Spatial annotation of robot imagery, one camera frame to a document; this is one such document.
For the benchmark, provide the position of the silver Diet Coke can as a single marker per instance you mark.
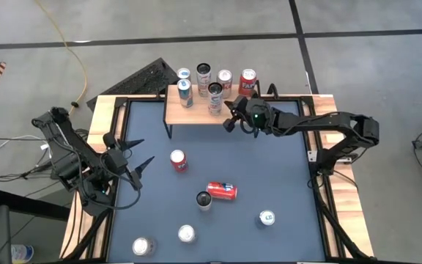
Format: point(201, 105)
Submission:
point(224, 82)
point(143, 246)
point(187, 233)

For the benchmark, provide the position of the blue-grey table mat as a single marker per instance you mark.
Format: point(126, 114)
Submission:
point(269, 165)

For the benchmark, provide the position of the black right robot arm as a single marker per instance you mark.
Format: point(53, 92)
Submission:
point(324, 122)

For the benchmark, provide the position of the grey metal mounting plate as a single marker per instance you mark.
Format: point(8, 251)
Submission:
point(312, 155)

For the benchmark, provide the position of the wooden shelf with black frame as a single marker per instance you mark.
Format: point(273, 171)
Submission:
point(192, 115)

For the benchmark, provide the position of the red Fanta can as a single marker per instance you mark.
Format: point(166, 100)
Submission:
point(247, 82)
point(178, 160)
point(222, 191)

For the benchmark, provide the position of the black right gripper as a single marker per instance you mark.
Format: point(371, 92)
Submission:
point(256, 111)

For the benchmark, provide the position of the black floor beam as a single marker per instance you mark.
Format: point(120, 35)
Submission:
point(28, 205)

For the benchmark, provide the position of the blue silver Red Bull can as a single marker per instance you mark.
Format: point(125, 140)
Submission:
point(184, 91)
point(266, 218)
point(183, 73)

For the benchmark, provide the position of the white blue cup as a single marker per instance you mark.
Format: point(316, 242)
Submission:
point(22, 253)

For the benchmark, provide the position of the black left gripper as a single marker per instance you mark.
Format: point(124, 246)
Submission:
point(117, 161)

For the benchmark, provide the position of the white Celsius can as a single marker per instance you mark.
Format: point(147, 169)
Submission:
point(203, 199)
point(215, 97)
point(203, 77)

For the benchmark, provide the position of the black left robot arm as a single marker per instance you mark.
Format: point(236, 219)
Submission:
point(68, 161)

